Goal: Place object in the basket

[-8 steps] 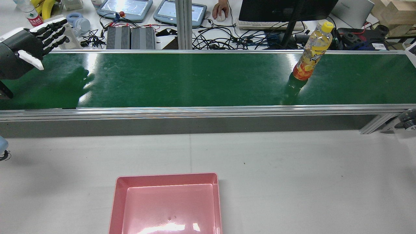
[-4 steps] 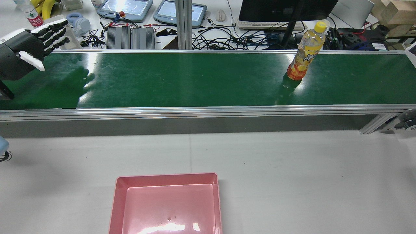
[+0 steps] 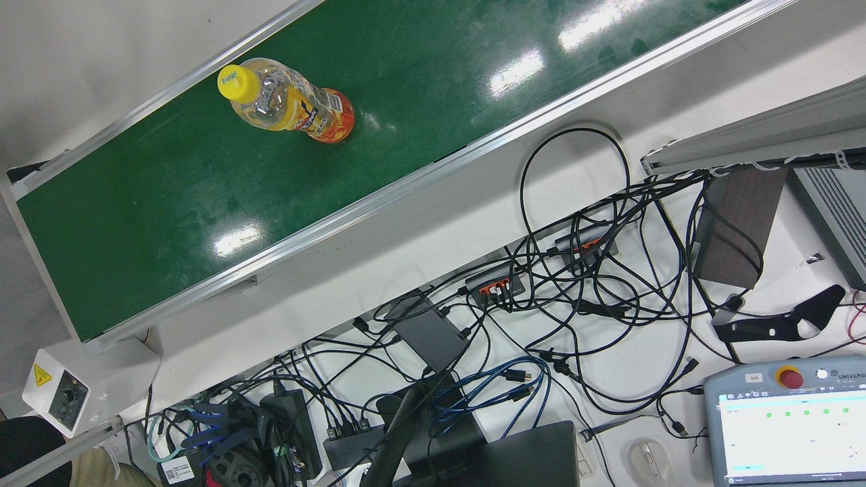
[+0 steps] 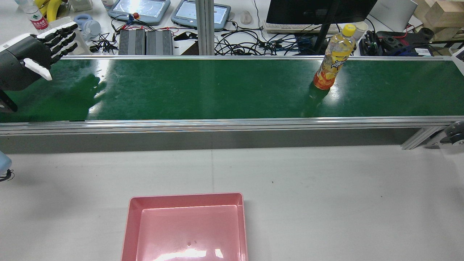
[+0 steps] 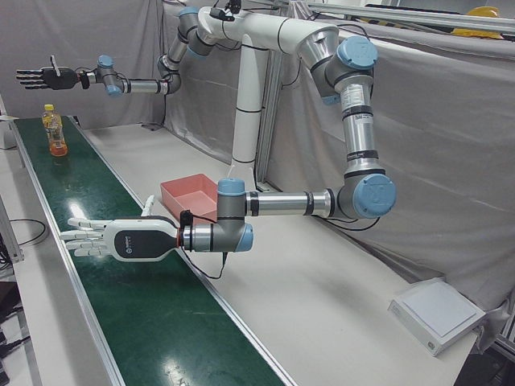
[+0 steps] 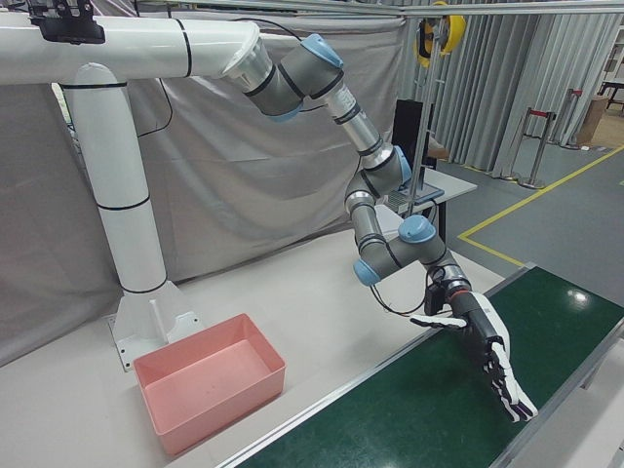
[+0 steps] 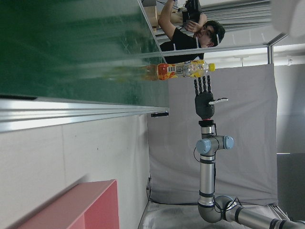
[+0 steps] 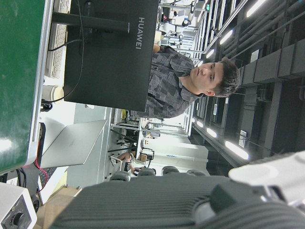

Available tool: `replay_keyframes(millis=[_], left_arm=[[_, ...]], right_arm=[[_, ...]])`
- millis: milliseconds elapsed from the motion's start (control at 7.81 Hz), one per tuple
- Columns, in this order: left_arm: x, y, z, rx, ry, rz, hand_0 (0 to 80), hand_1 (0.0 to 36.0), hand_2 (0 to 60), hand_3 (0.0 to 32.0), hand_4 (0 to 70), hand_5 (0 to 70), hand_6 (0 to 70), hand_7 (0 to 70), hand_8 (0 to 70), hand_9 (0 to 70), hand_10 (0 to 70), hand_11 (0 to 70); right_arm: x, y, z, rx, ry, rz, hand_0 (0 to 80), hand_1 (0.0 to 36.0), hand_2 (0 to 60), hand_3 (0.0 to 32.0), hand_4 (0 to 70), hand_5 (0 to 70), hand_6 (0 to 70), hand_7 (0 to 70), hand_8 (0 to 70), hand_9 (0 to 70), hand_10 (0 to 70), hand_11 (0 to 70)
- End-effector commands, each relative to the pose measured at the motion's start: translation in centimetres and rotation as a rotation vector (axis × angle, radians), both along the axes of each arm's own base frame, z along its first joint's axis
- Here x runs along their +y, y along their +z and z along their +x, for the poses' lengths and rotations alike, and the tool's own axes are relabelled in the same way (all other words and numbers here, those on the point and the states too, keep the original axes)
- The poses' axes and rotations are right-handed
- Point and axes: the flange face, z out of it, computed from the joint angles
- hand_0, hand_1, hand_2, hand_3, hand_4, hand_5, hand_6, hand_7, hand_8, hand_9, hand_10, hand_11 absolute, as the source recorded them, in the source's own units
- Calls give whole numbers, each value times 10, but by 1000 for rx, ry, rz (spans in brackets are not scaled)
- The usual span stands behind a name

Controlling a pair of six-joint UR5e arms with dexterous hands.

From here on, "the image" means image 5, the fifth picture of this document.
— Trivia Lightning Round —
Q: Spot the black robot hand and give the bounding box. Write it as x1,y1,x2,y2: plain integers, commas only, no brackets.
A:
15,55,81,92

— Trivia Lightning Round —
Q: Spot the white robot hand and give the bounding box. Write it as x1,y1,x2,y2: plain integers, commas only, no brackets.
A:
60,195,180,263

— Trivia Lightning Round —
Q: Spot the orange drink bottle yellow cap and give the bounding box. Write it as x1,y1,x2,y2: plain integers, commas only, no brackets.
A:
41,103,69,157

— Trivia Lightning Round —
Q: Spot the pink plastic basket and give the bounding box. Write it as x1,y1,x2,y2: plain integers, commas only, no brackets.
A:
159,173,221,224

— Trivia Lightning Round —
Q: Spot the green conveyor belt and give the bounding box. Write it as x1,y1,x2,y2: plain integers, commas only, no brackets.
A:
10,115,299,386

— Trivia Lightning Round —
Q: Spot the white conveyor end box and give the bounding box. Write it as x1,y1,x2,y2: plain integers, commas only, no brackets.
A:
0,115,18,151

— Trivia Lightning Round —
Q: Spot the white robot torso column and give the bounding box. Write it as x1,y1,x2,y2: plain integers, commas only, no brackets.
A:
196,6,340,190

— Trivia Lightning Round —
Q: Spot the flat white box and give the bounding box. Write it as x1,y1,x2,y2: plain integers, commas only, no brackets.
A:
387,280,487,357

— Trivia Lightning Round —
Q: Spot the grey cloth backdrop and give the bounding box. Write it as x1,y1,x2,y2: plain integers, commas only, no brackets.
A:
0,0,515,318

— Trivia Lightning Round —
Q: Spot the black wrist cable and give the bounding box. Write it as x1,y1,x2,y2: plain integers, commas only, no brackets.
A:
180,239,229,281

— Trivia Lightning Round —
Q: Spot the black head camera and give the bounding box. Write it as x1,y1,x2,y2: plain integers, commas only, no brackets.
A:
208,0,242,23

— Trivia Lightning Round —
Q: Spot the aluminium frame post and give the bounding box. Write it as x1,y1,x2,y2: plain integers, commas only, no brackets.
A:
255,50,283,192

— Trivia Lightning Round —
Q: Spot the aluminium frame beam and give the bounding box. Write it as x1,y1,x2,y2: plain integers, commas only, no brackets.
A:
309,2,515,34

